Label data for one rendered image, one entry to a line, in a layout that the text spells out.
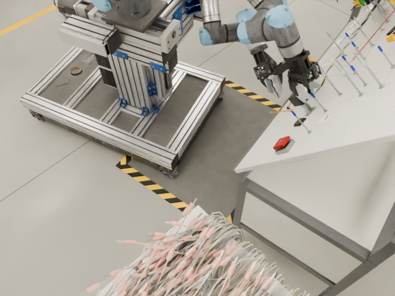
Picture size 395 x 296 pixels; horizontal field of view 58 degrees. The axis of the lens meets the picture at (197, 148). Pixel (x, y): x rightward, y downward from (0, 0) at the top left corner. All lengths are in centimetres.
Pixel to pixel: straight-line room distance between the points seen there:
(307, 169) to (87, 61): 201
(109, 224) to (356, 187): 149
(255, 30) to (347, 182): 78
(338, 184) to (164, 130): 126
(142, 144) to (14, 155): 101
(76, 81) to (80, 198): 92
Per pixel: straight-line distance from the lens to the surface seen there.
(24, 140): 295
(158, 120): 248
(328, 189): 158
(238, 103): 285
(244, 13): 144
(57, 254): 241
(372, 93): 122
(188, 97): 260
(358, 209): 158
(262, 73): 142
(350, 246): 150
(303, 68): 123
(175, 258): 67
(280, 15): 114
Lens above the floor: 213
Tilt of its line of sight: 56 degrees down
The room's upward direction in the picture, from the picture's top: 2 degrees counter-clockwise
